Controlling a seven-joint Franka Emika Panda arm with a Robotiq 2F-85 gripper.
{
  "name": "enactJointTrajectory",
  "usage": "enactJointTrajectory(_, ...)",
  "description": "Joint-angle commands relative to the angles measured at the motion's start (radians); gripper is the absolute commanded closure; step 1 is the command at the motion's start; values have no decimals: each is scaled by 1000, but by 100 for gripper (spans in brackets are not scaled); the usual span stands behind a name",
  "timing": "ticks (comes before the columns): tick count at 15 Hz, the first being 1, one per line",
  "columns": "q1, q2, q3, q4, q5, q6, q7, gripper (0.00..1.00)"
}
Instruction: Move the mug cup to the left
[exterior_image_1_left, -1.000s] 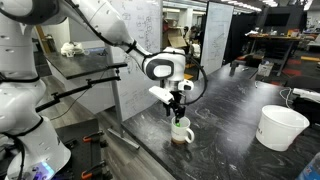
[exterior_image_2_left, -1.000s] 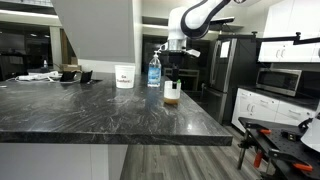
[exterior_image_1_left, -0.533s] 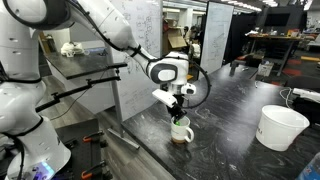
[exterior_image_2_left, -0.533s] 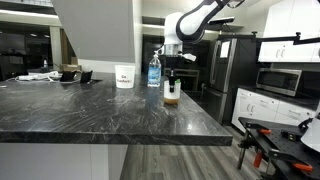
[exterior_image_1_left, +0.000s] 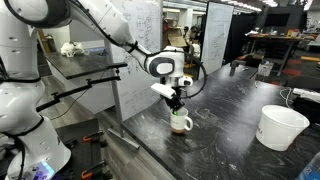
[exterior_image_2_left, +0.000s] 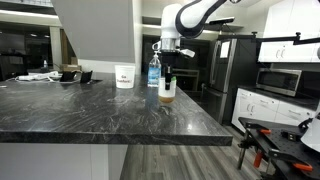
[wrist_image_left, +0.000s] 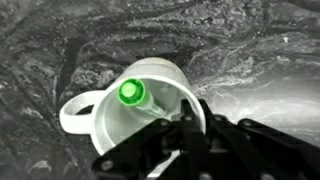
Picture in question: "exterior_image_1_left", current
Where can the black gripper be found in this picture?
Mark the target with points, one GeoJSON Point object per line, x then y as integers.
{"type": "Point", "coordinates": [172, 93]}

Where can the white mug cup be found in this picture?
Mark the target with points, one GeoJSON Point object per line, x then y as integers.
{"type": "Point", "coordinates": [179, 124]}

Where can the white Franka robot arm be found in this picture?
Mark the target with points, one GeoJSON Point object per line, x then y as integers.
{"type": "Point", "coordinates": [20, 100]}

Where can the small green item in mug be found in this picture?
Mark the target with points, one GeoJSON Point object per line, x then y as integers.
{"type": "Point", "coordinates": [175, 113]}

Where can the large wheeled whiteboard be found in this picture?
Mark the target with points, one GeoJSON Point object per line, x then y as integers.
{"type": "Point", "coordinates": [140, 83]}

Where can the seated background person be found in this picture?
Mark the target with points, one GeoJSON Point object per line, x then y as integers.
{"type": "Point", "coordinates": [196, 50]}

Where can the cardboard box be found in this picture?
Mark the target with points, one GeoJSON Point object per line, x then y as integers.
{"type": "Point", "coordinates": [176, 41]}

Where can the small black stand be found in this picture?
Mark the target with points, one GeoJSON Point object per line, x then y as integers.
{"type": "Point", "coordinates": [234, 67]}

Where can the narrow standing whiteboard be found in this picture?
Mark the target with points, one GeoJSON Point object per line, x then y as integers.
{"type": "Point", "coordinates": [215, 36]}

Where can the orange black clamp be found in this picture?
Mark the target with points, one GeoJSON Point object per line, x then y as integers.
{"type": "Point", "coordinates": [93, 136]}
{"type": "Point", "coordinates": [95, 168]}

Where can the white waste bin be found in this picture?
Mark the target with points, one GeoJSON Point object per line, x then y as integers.
{"type": "Point", "coordinates": [265, 69]}

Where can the black side table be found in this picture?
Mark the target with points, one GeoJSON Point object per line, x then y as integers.
{"type": "Point", "coordinates": [80, 63]}

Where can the white plastic bucket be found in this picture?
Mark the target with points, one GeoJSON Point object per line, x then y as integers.
{"type": "Point", "coordinates": [280, 128]}

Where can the black base platform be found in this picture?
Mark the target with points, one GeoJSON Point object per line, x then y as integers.
{"type": "Point", "coordinates": [78, 146]}

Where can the white crumpled cloth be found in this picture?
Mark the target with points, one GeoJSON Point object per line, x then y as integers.
{"type": "Point", "coordinates": [70, 48]}

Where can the wooden background desk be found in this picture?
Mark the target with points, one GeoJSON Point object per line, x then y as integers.
{"type": "Point", "coordinates": [276, 38]}

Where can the black monitor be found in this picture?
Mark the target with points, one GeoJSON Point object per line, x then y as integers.
{"type": "Point", "coordinates": [277, 20]}

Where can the white power strip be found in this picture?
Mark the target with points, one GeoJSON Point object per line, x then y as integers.
{"type": "Point", "coordinates": [308, 94]}

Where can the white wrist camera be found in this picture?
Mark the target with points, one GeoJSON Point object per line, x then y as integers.
{"type": "Point", "coordinates": [163, 90]}

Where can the black camera mount rod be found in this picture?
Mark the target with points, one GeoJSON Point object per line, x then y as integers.
{"type": "Point", "coordinates": [76, 89]}

